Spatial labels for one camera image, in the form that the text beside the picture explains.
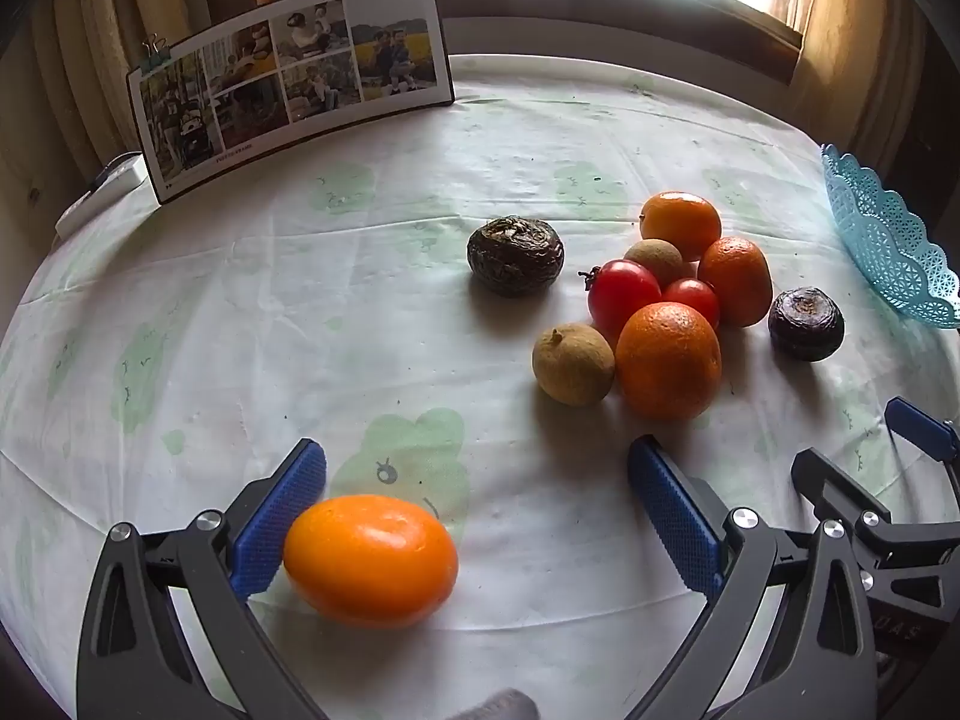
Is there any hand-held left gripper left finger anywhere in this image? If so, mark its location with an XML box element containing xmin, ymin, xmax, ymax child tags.
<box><xmin>75</xmin><ymin>437</ymin><xmax>331</xmax><ymax>720</ymax></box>

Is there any large orange tangerine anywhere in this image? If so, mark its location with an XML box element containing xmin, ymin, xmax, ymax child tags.
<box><xmin>615</xmin><ymin>301</ymin><xmax>722</xmax><ymax>421</ymax></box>

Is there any small red tomato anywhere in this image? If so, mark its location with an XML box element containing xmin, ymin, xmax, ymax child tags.
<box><xmin>661</xmin><ymin>277</ymin><xmax>721</xmax><ymax>329</ymax></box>

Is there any smooth yellow-orange orange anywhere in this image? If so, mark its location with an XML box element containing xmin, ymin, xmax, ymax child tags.
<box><xmin>283</xmin><ymin>493</ymin><xmax>460</xmax><ymax>629</ymax></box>

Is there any small orange tangerine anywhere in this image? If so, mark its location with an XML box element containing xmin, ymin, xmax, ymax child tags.
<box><xmin>640</xmin><ymin>191</ymin><xmax>722</xmax><ymax>260</ymax></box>
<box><xmin>697</xmin><ymin>236</ymin><xmax>773</xmax><ymax>329</ymax></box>

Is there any large red tomato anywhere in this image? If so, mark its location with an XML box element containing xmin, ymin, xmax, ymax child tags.
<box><xmin>579</xmin><ymin>259</ymin><xmax>662</xmax><ymax>342</ymax></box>

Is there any wrinkled dark passion fruit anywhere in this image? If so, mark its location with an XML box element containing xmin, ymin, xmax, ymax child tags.
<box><xmin>768</xmin><ymin>286</ymin><xmax>846</xmax><ymax>362</ymax></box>
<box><xmin>466</xmin><ymin>215</ymin><xmax>565</xmax><ymax>299</ymax></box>

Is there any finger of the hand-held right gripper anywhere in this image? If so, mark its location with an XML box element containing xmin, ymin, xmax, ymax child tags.
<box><xmin>883</xmin><ymin>396</ymin><xmax>960</xmax><ymax>526</ymax></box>
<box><xmin>790</xmin><ymin>448</ymin><xmax>901</xmax><ymax>537</ymax></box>

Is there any light blue lattice basket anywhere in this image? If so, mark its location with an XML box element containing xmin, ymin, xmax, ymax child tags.
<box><xmin>820</xmin><ymin>142</ymin><xmax>960</xmax><ymax>329</ymax></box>

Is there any beige curtain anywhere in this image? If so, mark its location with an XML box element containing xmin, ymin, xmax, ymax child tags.
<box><xmin>780</xmin><ymin>0</ymin><xmax>931</xmax><ymax>143</ymax></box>
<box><xmin>30</xmin><ymin>0</ymin><xmax>211</xmax><ymax>166</ymax></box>

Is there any photo collage board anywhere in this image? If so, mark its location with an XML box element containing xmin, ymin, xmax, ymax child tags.
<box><xmin>126</xmin><ymin>0</ymin><xmax>456</xmax><ymax>205</ymax></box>

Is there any white power strip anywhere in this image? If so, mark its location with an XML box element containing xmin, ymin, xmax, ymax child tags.
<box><xmin>56</xmin><ymin>154</ymin><xmax>147</xmax><ymax>237</ymax></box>

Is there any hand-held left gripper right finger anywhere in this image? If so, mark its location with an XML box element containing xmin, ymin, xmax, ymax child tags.
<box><xmin>627</xmin><ymin>435</ymin><xmax>878</xmax><ymax>720</ymax></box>

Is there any brown longan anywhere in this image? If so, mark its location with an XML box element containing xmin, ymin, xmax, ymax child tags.
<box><xmin>622</xmin><ymin>238</ymin><xmax>685</xmax><ymax>287</ymax></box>
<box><xmin>532</xmin><ymin>324</ymin><xmax>617</xmax><ymax>406</ymax></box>

